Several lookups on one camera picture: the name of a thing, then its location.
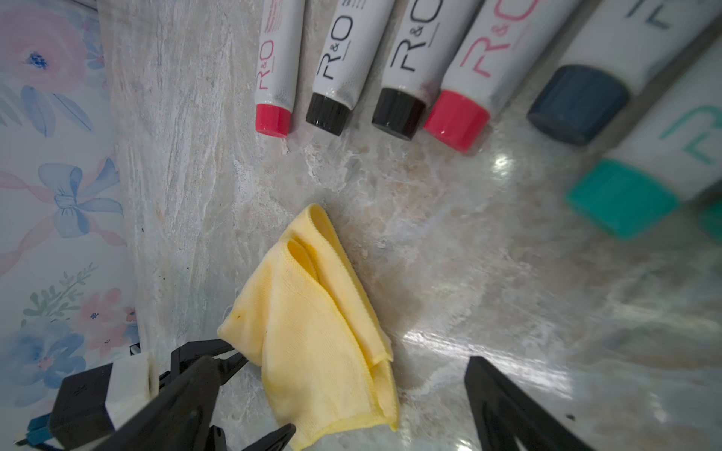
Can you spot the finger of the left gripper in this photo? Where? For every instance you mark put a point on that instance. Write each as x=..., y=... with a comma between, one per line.
x=227, y=359
x=276, y=440

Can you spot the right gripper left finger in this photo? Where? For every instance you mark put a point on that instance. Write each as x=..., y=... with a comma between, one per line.
x=147, y=417

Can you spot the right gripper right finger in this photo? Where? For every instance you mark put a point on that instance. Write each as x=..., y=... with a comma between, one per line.
x=506, y=417

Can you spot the yellow cleaning cloth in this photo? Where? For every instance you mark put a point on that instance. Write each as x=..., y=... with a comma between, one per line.
x=305, y=319

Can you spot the teal cap toothpaste tube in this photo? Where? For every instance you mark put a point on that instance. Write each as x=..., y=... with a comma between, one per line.
x=671, y=156
x=710, y=220

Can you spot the teal cap toothpaste tube back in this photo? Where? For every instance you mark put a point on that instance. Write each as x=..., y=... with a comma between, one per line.
x=671, y=156

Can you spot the pink cap toothpaste tube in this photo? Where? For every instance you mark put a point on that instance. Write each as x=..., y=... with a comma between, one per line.
x=278, y=65
x=505, y=41

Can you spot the black cap toothpaste tube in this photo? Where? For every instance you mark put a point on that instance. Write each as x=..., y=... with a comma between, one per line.
x=426, y=41

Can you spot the dark green cap toothpaste tube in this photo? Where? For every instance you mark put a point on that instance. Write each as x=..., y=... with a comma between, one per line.
x=613, y=57

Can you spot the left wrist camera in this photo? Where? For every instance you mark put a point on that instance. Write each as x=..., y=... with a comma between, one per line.
x=93, y=405

